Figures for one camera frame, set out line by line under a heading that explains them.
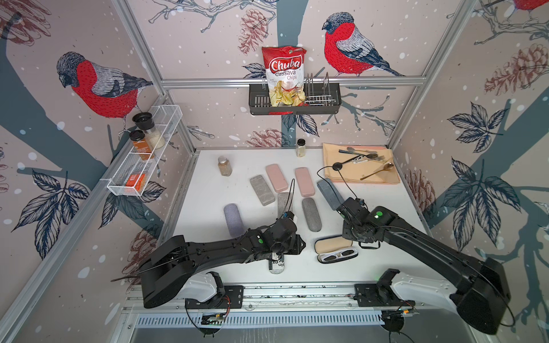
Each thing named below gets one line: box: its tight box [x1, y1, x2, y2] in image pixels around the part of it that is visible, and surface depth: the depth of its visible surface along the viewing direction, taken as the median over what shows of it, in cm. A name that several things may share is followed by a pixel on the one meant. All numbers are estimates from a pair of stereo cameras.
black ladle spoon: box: [332, 152, 379, 172], surface depth 116 cm
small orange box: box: [125, 173, 146, 192], surface depth 68 cm
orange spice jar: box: [128, 129, 155, 161], surface depth 73 cm
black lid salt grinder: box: [132, 112, 166, 150], surface depth 74 cm
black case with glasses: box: [313, 235, 359, 265], surface depth 84 cm
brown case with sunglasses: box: [223, 202, 245, 238], surface depth 92 cm
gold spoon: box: [359, 162, 394, 181], surface depth 112 cm
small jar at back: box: [295, 138, 306, 158], surface depth 116 cm
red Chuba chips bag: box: [261, 45, 307, 108], surface depth 85 cm
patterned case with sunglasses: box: [268, 252, 285, 276], surface depth 79 cm
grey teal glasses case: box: [316, 177, 344, 211], surface depth 102 cm
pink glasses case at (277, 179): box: [265, 163, 289, 193], surface depth 110 cm
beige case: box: [301, 197, 323, 233], surface depth 94 cm
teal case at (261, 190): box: [249, 174, 276, 206], surface depth 102 cm
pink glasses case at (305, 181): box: [294, 167, 316, 198], surface depth 106 cm
